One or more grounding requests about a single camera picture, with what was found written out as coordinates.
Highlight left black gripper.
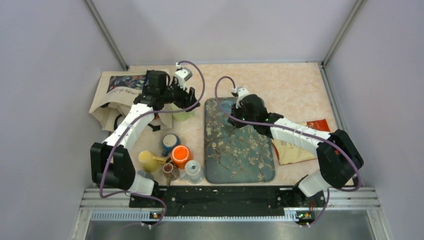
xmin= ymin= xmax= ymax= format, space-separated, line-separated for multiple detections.
xmin=160 ymin=76 xmax=200 ymax=112

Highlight light green mug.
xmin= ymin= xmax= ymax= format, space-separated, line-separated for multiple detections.
xmin=171 ymin=103 xmax=195 ymax=122

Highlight light blue mug yellow inside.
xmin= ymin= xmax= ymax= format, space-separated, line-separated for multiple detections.
xmin=220 ymin=100 xmax=235 ymax=127

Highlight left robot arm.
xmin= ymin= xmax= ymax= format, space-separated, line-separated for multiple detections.
xmin=90 ymin=66 xmax=200 ymax=207

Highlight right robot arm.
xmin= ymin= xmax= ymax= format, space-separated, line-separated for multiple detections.
xmin=228 ymin=93 xmax=364 ymax=206

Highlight dark blue mug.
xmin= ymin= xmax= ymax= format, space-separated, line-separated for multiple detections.
xmin=161 ymin=133 xmax=181 ymax=157

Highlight orange mug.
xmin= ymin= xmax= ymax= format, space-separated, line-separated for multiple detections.
xmin=170 ymin=144 xmax=192 ymax=169

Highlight brown striped mug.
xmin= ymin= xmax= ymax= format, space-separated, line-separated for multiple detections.
xmin=162 ymin=162 xmax=180 ymax=187

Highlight pale grey mug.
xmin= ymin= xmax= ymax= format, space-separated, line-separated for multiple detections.
xmin=179 ymin=160 xmax=204 ymax=184

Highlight floral blue serving tray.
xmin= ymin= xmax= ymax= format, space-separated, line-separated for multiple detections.
xmin=204 ymin=97 xmax=276 ymax=184

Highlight orange cream snack bag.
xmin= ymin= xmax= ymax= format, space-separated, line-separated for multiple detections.
xmin=272 ymin=118 xmax=331 ymax=166

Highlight beige canvas tote bag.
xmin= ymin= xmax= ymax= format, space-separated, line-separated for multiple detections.
xmin=88 ymin=68 xmax=174 ymax=132

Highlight small grey cup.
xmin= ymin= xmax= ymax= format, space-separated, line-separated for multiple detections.
xmin=137 ymin=170 xmax=155 ymax=181

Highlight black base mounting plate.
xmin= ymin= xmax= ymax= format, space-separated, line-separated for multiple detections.
xmin=129 ymin=186 xmax=325 ymax=220

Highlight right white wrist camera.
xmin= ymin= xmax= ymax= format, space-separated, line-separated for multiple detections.
xmin=231 ymin=86 xmax=251 ymax=109

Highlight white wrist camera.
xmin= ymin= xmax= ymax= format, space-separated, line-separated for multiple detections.
xmin=231 ymin=86 xmax=251 ymax=109
xmin=174 ymin=65 xmax=193 ymax=91

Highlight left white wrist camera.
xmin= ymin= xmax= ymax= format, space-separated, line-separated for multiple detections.
xmin=174 ymin=65 xmax=193 ymax=91

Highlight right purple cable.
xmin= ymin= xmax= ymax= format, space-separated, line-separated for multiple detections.
xmin=214 ymin=76 xmax=364 ymax=228

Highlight purple cable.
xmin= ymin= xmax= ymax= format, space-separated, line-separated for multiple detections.
xmin=98 ymin=60 xmax=206 ymax=229
xmin=214 ymin=76 xmax=364 ymax=228

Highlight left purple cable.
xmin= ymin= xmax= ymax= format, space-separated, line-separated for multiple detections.
xmin=98 ymin=60 xmax=206 ymax=229

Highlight aluminium frame rail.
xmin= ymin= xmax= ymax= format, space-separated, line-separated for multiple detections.
xmin=71 ymin=185 xmax=392 ymax=240

